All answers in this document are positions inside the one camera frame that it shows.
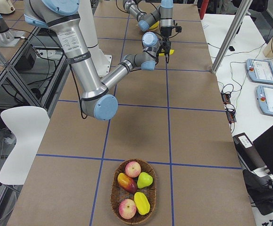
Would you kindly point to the green apple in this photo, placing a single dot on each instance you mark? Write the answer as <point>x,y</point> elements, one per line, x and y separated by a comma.
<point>144,180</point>

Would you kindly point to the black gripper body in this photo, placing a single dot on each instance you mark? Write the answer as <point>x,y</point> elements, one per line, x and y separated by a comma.
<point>163,48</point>
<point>166,31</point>

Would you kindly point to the lower blue teach pendant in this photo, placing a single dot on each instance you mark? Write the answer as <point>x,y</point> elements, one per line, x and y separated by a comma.
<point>264,96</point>

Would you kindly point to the blue teach pendant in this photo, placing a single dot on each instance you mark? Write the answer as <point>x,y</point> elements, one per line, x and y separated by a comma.
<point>264,96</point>
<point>260,71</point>

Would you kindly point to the black label printer box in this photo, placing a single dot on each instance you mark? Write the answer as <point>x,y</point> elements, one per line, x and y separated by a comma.
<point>248,152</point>

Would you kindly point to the pink red apple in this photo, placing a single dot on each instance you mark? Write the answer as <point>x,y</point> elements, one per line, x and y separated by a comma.
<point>133,169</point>

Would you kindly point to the white chair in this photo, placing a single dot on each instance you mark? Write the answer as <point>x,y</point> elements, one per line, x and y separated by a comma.
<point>28,124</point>

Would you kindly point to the aluminium frame column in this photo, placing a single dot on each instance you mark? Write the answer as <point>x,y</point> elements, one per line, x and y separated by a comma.
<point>238,18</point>

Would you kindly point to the yellow starfruit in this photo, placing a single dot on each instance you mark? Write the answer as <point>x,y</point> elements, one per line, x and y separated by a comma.
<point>142,203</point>

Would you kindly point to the brown wicker basket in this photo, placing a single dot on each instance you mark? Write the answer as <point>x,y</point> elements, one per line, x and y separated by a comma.
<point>118,194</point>

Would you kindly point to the upper blue teach pendant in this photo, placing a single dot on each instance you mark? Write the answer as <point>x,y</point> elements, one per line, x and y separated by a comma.
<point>260,71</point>

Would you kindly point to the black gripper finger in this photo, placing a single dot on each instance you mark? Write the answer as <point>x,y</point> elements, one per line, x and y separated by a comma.
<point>167,58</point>

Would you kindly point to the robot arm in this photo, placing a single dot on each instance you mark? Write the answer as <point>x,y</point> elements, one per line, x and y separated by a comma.
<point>162,14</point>
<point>63,18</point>

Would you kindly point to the yellow banana basket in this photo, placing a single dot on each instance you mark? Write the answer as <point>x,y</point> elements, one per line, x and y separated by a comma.
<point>164,53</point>

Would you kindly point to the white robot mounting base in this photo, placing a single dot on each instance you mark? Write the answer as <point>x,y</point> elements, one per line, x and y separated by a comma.
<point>102,62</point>

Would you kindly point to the red yellow mango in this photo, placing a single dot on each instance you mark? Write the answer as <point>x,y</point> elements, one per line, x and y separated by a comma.
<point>127,183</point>

